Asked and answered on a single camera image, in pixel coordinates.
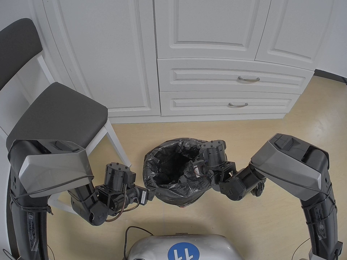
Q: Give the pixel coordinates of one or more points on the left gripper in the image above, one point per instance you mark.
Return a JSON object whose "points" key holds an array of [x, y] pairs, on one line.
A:
{"points": [[143, 195]]}

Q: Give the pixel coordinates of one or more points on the black plastic bag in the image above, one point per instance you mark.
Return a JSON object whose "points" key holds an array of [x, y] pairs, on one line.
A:
{"points": [[162, 191]]}

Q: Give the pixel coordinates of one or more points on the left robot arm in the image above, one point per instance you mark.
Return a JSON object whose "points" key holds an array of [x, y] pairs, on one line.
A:
{"points": [[54, 166]]}

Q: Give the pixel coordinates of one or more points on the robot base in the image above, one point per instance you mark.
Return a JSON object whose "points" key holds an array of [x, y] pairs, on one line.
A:
{"points": [[151, 246]]}

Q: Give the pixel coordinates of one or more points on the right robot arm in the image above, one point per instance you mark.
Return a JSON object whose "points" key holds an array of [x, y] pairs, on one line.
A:
{"points": [[292, 166]]}

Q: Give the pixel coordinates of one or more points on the white chair dark grey seat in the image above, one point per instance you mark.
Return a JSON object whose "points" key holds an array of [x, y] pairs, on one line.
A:
{"points": [[62, 110]]}

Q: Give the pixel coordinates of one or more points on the white wardrobe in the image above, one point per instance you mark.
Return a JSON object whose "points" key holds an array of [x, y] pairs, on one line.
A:
{"points": [[206, 23]]}

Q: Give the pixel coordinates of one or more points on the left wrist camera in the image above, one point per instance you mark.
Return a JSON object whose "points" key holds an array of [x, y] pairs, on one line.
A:
{"points": [[130, 177]]}

